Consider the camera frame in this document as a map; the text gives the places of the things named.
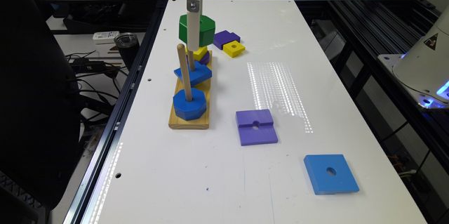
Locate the white remote control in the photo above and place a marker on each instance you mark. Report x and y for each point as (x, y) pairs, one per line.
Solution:
(105, 37)

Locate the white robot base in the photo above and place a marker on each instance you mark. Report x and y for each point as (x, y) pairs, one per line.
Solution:
(423, 70)

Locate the middle wooden peg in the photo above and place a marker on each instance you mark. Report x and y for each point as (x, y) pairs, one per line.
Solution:
(191, 61)

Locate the light purple square block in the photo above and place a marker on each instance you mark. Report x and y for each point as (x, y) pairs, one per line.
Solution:
(256, 127)

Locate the dark purple square block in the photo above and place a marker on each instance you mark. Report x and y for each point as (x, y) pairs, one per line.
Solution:
(225, 37)

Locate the blue octagonal block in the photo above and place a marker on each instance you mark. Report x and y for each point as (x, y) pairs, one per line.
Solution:
(189, 110)

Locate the small yellow square block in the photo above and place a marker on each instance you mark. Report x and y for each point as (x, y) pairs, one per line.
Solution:
(233, 48)

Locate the purple round block on peg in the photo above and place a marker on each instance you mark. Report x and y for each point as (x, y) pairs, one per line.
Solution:
(205, 59)

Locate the black office chair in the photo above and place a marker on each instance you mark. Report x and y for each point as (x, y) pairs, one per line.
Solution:
(39, 113)

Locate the wooden peg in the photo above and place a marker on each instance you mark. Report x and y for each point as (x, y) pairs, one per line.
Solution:
(191, 61)
(185, 72)

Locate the wooden peg base board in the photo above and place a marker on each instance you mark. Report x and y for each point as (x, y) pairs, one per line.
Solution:
(176, 122)

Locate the yellow square block on peg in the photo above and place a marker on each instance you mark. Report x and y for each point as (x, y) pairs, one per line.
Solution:
(198, 54)

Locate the black tumbler cup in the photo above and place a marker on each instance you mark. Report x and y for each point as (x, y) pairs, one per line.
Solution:
(128, 46)

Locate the blue square block on peg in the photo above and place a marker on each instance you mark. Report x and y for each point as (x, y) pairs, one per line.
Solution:
(199, 75)

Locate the front wooden peg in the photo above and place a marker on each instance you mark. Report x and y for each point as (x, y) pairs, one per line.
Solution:
(185, 72)

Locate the green octagonal block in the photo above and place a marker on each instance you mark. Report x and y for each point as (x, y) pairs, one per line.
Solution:
(206, 33)

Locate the large blue square block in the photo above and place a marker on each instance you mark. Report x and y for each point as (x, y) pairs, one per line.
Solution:
(330, 174)

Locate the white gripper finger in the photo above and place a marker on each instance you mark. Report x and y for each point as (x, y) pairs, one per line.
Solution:
(194, 11)

